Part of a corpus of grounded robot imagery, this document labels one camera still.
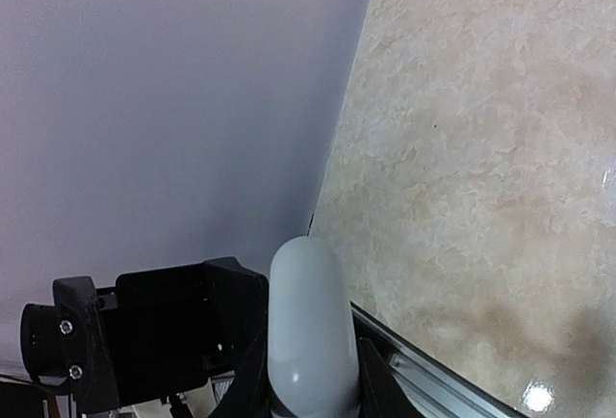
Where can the white oval earbud case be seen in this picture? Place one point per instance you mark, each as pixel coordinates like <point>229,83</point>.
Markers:
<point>313,366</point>

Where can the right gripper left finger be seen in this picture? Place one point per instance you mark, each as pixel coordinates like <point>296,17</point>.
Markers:
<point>245,321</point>

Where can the aluminium front rail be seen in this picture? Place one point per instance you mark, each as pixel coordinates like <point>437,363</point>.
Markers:
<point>433,388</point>

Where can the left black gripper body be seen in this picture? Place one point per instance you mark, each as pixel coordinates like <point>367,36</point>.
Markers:
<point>155,334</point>

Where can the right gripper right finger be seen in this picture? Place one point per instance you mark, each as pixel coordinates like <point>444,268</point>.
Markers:
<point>380,394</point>

